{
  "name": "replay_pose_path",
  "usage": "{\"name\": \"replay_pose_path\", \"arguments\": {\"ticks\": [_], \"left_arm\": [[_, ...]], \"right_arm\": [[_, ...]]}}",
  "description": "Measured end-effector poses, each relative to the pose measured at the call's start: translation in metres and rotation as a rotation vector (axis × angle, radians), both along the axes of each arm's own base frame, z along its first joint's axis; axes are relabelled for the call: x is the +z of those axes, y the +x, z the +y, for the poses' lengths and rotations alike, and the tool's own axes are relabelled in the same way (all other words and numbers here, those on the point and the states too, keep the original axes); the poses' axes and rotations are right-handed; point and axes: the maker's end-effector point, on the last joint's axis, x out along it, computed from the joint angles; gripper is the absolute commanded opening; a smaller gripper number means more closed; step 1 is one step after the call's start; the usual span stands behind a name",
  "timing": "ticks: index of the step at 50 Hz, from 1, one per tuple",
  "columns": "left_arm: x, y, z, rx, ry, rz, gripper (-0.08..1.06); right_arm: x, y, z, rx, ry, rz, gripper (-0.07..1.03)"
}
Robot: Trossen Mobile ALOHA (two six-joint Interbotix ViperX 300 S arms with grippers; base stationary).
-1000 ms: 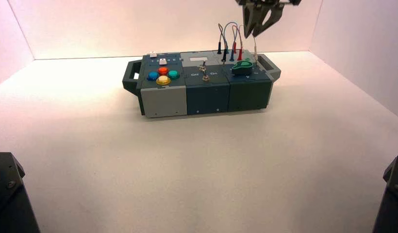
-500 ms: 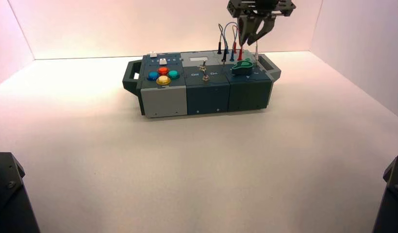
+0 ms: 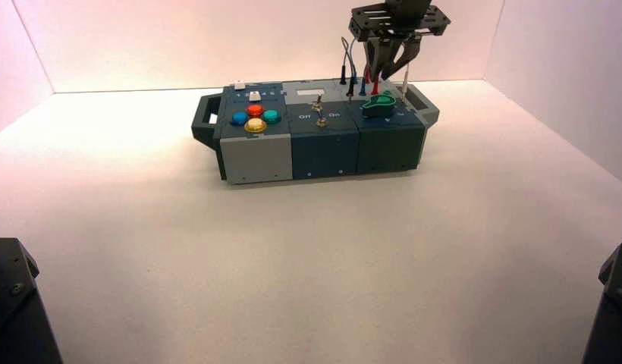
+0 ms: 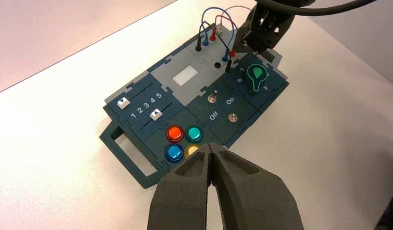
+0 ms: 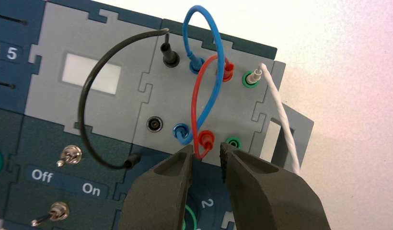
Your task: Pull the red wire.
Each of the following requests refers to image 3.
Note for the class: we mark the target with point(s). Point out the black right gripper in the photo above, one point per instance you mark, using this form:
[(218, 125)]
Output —
[(411, 10)]

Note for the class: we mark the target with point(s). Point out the green rotary knob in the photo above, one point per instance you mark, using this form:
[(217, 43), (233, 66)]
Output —
[(379, 107)]

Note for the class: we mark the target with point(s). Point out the white rectangular display panel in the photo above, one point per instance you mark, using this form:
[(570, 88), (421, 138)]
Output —
[(311, 93)]

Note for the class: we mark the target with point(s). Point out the blue grey task box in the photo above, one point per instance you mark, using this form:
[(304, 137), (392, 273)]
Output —
[(321, 150)]

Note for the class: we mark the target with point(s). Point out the green round push button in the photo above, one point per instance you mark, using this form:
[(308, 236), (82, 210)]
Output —
[(271, 116)]

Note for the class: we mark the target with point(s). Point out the white slider knob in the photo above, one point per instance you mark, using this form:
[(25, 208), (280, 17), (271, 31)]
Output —
[(254, 96), (239, 85)]

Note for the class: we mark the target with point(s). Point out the red round push button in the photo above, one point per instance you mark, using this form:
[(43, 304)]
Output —
[(255, 110)]

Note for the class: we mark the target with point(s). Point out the blue round push button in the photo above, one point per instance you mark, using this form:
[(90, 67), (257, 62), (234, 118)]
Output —
[(239, 118)]

